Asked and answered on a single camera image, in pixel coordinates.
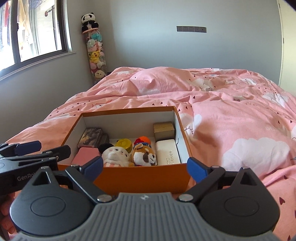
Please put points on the panda plush on tube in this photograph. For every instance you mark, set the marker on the panda plush on tube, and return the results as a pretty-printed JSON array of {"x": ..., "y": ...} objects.
[{"x": 88, "y": 22}]

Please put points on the yellow round tin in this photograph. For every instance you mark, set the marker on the yellow round tin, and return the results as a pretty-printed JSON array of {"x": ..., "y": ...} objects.
[{"x": 124, "y": 143}]

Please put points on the black square gift box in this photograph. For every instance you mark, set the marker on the black square gift box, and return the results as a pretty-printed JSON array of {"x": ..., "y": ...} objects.
[{"x": 104, "y": 139}]

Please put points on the long white box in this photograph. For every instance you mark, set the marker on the long white box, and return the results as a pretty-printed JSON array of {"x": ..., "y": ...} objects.
[{"x": 167, "y": 153}]

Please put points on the red panda sailor plush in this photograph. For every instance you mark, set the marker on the red panda sailor plush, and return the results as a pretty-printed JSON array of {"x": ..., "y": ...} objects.
[{"x": 143, "y": 155}]

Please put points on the person's left hand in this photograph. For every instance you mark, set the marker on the person's left hand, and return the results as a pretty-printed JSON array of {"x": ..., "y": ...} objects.
[{"x": 6, "y": 222}]

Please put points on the orange cardboard box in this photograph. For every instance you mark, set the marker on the orange cardboard box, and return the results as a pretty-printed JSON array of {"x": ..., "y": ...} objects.
[{"x": 131, "y": 124}]

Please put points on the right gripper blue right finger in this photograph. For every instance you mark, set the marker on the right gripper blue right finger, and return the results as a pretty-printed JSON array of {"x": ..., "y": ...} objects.
[{"x": 206, "y": 179}]

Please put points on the dark wall switch panel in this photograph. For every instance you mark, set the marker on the dark wall switch panel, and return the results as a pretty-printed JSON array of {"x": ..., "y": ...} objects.
[{"x": 194, "y": 29}]

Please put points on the window with dark frame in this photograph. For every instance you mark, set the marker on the window with dark frame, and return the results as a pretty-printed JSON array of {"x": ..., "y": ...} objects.
[{"x": 32, "y": 32}]

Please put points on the white door with handle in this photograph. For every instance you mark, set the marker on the white door with handle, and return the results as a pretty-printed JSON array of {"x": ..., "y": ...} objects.
[{"x": 287, "y": 20}]

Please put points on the orange crochet ball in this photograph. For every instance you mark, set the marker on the orange crochet ball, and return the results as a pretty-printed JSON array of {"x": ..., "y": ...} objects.
[{"x": 142, "y": 139}]

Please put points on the white plush toy black hat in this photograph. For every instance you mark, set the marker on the white plush toy black hat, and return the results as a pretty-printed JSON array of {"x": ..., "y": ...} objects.
[{"x": 114, "y": 156}]

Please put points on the plush toy storage tube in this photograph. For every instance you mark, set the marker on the plush toy storage tube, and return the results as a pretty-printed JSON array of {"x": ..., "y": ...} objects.
[{"x": 96, "y": 55}]

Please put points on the pink patterned duvet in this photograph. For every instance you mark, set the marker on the pink patterned duvet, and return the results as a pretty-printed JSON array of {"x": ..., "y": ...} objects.
[{"x": 232, "y": 118}]

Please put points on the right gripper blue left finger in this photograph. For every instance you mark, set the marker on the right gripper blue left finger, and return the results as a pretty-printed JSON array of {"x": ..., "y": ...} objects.
[{"x": 83, "y": 177}]

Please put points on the gold square gift box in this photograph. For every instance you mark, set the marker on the gold square gift box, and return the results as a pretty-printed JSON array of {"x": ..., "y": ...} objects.
[{"x": 164, "y": 131}]

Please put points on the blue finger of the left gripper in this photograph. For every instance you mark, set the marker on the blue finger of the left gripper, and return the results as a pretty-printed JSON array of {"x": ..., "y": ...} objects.
[
  {"x": 61, "y": 153},
  {"x": 27, "y": 148}
]

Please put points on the black photo card box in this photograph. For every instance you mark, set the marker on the black photo card box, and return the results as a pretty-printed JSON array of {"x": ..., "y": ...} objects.
[{"x": 90, "y": 138}]

